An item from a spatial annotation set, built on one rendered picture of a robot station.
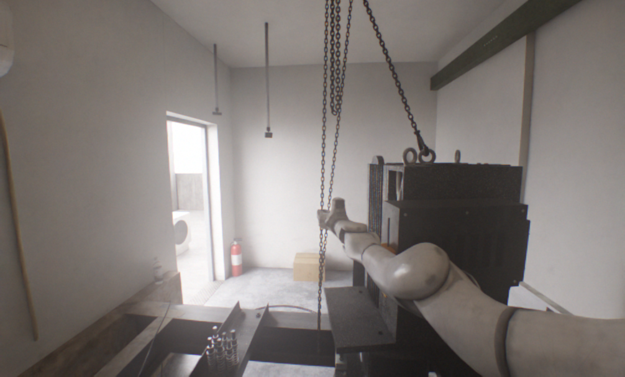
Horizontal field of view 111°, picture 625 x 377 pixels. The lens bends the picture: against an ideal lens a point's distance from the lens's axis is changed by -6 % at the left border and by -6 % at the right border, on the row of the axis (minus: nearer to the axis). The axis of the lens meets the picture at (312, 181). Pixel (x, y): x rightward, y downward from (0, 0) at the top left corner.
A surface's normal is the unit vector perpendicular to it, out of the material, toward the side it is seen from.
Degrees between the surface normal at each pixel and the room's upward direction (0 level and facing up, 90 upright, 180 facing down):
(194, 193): 90
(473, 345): 78
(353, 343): 0
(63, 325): 90
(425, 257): 42
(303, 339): 90
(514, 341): 50
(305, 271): 90
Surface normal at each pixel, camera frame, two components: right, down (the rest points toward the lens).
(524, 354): -0.91, -0.29
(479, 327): -0.80, -0.59
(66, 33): 1.00, 0.00
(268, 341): -0.08, 0.11
